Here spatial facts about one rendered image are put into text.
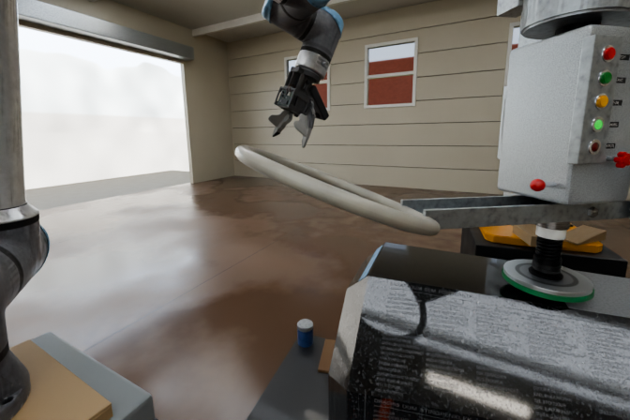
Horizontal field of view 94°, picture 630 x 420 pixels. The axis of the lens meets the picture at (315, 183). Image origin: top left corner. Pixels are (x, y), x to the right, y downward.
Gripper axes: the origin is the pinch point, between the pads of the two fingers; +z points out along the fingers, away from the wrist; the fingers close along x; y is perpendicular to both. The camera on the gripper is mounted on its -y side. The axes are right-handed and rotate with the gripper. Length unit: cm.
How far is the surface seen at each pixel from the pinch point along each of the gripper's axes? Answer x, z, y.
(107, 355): -104, 158, -11
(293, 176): 32.7, 5.4, 22.4
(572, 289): 67, 9, -56
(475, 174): -150, -93, -619
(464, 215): 44, 1, -24
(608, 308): 75, 10, -65
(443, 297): 42, 27, -45
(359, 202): 41.6, 5.2, 15.6
